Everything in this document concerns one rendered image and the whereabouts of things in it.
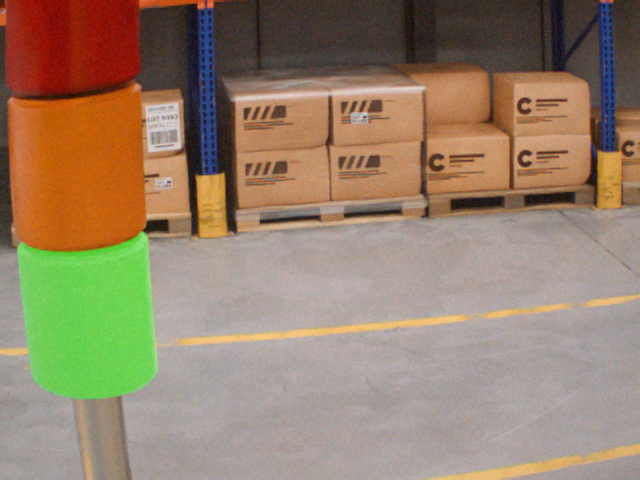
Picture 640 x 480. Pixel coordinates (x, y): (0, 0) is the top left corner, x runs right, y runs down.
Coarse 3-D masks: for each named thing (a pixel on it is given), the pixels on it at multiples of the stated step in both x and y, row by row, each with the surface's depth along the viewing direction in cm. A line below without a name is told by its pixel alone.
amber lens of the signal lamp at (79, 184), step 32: (32, 96) 43; (64, 96) 43; (96, 96) 43; (128, 96) 43; (32, 128) 43; (64, 128) 42; (96, 128) 43; (128, 128) 44; (32, 160) 43; (64, 160) 43; (96, 160) 43; (128, 160) 44; (32, 192) 43; (64, 192) 43; (96, 192) 43; (128, 192) 44; (32, 224) 44; (64, 224) 43; (96, 224) 44; (128, 224) 44
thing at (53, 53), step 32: (32, 0) 41; (64, 0) 41; (96, 0) 41; (128, 0) 43; (32, 32) 42; (64, 32) 41; (96, 32) 42; (128, 32) 43; (32, 64) 42; (64, 64) 42; (96, 64) 42; (128, 64) 43
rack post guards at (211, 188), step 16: (608, 160) 859; (208, 176) 814; (608, 176) 862; (208, 192) 817; (224, 192) 821; (608, 192) 865; (208, 208) 820; (224, 208) 823; (608, 208) 869; (208, 224) 822; (224, 224) 826
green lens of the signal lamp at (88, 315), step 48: (144, 240) 46; (48, 288) 44; (96, 288) 44; (144, 288) 46; (48, 336) 45; (96, 336) 45; (144, 336) 46; (48, 384) 46; (96, 384) 45; (144, 384) 47
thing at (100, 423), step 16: (80, 400) 47; (96, 400) 47; (112, 400) 47; (80, 416) 47; (96, 416) 47; (112, 416) 47; (80, 432) 48; (96, 432) 47; (112, 432) 47; (80, 448) 48; (96, 448) 47; (112, 448) 48; (96, 464) 48; (112, 464) 48; (128, 464) 48
